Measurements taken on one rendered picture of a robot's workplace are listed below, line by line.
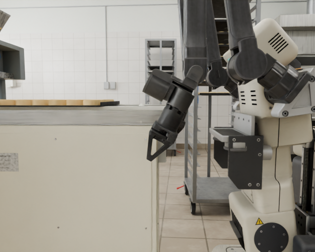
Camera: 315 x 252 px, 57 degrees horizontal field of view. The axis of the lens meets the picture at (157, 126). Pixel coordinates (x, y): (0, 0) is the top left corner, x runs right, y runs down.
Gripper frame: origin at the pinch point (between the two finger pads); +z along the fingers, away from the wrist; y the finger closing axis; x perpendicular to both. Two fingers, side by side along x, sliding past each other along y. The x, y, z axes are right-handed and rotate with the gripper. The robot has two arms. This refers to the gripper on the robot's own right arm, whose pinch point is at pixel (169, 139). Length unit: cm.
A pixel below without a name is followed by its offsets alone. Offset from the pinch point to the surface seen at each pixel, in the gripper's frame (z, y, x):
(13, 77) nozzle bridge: 1, -25, -82
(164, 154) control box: 3.5, 17.5, -1.1
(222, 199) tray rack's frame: 44, -100, 61
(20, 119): 8, 22, -52
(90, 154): 10.9, 22.6, -25.0
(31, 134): 11, 23, -46
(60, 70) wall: 5, -417, -205
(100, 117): -1.9, 21.4, -25.8
